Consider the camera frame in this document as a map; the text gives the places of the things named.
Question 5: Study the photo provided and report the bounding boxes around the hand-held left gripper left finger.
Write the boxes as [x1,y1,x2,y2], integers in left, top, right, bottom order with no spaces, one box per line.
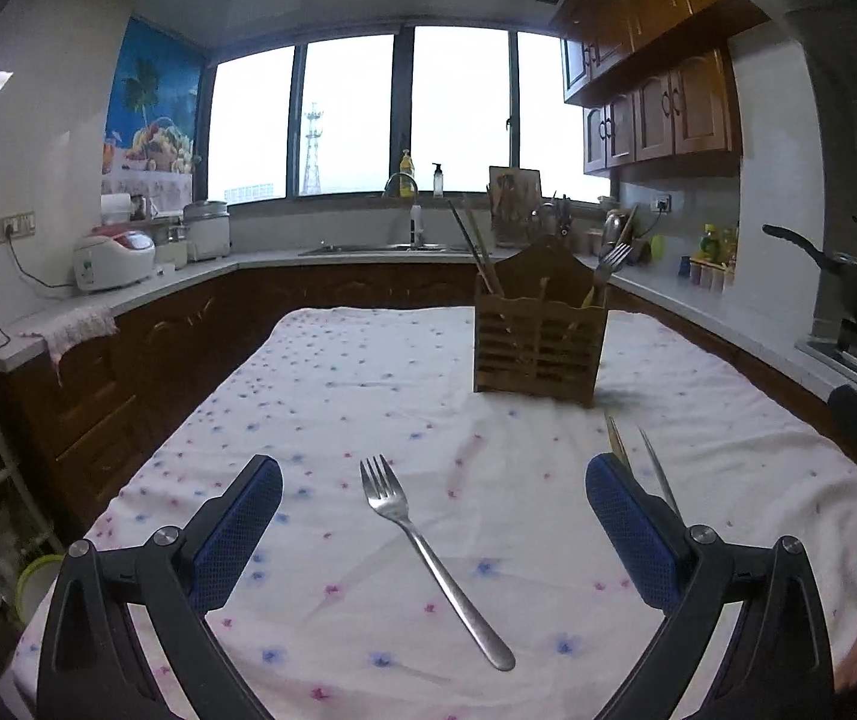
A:
[37,454,284,720]

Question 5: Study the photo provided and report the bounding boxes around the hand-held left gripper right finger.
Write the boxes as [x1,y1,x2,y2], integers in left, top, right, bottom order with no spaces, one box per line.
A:
[585,454,838,720]

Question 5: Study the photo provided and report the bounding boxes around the metal chopstick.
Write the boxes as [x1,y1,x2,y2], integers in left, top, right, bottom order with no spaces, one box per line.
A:
[637,426,685,522]

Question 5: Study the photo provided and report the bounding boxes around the wooden chopstick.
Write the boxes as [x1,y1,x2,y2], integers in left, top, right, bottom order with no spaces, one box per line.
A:
[604,412,634,470]
[465,197,507,297]

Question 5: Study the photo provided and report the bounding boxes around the metal fork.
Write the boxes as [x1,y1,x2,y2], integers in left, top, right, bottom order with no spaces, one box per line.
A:
[359,454,517,672]
[582,241,634,308]

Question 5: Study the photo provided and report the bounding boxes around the wooden utensil holder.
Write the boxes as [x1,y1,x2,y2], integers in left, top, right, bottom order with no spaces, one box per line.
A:
[472,234,611,410]

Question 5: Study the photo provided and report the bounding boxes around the dark chopsticks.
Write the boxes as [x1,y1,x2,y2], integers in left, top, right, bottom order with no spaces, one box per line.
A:
[447,199,499,297]

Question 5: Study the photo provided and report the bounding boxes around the gas stove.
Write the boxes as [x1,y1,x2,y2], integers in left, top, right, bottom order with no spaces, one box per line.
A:
[796,315,857,391]

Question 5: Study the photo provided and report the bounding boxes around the brown wooden base cabinets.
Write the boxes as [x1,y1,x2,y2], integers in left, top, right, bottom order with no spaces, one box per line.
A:
[0,262,857,541]

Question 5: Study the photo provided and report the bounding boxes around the white floral tablecloth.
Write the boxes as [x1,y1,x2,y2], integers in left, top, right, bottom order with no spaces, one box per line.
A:
[0,305,857,720]

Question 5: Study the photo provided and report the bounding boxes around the seasoning jar set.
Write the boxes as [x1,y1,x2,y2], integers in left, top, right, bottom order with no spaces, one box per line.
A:
[678,255,735,295]

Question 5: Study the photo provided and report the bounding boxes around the green plastic basin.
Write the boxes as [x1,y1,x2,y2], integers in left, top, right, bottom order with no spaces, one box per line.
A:
[16,551,70,627]

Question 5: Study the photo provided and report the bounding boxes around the grey kitchen countertop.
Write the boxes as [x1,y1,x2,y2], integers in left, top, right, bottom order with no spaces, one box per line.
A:
[0,244,857,406]

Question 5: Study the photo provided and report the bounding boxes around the pink fringed towel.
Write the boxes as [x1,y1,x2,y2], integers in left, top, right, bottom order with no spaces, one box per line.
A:
[38,304,118,383]

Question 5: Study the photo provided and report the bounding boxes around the white red rice cooker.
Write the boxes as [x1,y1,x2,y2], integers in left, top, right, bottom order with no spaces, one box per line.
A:
[72,225,157,293]

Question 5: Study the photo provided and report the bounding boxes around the steel electric pot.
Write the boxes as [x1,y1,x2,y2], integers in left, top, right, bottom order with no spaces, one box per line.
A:
[182,199,233,263]

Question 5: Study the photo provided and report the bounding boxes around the steel kitchen sink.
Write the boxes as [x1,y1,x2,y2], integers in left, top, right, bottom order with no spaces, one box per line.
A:
[299,241,451,254]

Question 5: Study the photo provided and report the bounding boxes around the knife holder with knives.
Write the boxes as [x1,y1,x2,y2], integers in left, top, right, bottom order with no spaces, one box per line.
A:
[532,193,576,241]

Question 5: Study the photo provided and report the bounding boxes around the wooden cutting board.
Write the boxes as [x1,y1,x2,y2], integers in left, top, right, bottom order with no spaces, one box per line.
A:
[487,165,544,230]

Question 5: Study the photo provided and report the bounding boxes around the transmission tower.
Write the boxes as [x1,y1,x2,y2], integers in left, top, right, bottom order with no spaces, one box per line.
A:
[299,101,328,200]

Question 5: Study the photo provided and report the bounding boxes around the dark framed window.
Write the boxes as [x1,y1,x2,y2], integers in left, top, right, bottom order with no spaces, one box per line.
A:
[203,24,613,203]

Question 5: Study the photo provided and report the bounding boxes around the black power cord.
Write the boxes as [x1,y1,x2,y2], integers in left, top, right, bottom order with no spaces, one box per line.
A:
[4,236,77,292]

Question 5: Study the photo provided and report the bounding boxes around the brown wooden wall cabinets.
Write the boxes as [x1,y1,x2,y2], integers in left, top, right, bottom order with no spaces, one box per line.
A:
[552,0,812,177]

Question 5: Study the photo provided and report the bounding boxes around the wall socket with cord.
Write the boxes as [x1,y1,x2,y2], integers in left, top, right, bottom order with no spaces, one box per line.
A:
[0,212,38,245]

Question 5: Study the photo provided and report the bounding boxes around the fruit beach wall poster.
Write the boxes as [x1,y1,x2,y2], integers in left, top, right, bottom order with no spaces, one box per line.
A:
[100,19,205,200]

